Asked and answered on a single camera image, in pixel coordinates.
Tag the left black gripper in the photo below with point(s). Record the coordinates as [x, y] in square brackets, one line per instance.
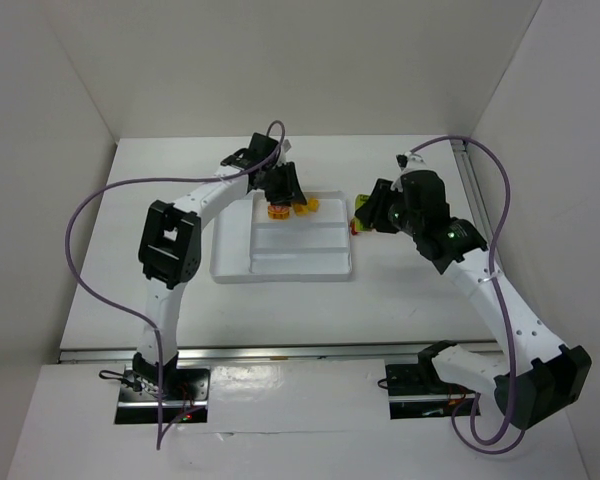
[284, 185]

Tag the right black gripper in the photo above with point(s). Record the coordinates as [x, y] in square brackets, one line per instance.
[376, 206]

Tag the green yellow lego stack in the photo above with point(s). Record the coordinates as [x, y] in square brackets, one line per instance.
[360, 213]

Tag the red lego piece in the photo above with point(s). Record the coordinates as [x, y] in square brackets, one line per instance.
[353, 228]

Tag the yellow long lego brick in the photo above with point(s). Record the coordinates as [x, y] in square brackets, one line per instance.
[301, 209]

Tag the small yellow lego brick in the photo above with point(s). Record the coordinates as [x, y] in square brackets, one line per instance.
[313, 204]

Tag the round orange lego piece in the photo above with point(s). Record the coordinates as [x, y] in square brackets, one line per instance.
[278, 212]

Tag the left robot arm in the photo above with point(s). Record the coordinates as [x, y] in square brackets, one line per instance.
[170, 250]

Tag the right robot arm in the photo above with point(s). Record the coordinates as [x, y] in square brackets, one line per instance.
[540, 374]

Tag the white divided tray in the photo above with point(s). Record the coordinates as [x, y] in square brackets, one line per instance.
[250, 247]

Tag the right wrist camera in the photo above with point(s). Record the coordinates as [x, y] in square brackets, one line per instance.
[409, 161]

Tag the aluminium side rail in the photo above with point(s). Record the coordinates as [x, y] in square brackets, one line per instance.
[482, 220]

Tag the aluminium front rail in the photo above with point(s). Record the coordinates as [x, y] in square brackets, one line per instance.
[256, 353]

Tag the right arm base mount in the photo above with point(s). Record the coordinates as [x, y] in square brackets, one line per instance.
[411, 396]

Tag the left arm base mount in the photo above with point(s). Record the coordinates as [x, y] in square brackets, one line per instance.
[185, 398]

